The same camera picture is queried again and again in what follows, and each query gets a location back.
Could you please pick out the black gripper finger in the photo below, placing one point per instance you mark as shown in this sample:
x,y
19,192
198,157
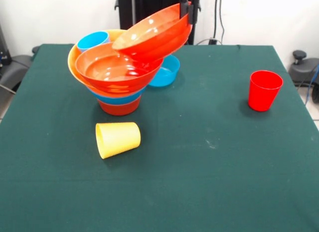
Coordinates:
x,y
184,7
193,15

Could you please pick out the wide red-orange bowl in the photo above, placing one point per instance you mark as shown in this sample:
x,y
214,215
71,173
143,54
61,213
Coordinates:
x,y
159,45
117,79

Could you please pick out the blue cup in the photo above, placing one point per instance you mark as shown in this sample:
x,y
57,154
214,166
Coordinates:
x,y
92,41

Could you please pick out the red cup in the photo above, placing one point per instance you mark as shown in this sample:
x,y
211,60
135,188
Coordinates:
x,y
264,94

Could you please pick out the large blue bowl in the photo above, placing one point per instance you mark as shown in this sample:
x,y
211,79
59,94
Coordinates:
x,y
117,100

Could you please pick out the large orange bowl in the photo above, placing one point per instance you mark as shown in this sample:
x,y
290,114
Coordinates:
x,y
72,67

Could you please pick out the yellow cup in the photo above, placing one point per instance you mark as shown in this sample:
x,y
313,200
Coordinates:
x,y
119,139

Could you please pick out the small blue bowl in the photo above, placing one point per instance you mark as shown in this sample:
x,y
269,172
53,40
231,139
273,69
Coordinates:
x,y
165,76

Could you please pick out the small red-orange bowl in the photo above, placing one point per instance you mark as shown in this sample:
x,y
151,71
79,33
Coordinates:
x,y
119,108

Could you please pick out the dark green tablecloth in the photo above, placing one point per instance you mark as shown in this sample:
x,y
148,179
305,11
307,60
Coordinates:
x,y
274,179

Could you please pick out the black pedestal leg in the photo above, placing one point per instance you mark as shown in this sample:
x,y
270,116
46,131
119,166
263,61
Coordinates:
x,y
302,72
15,67

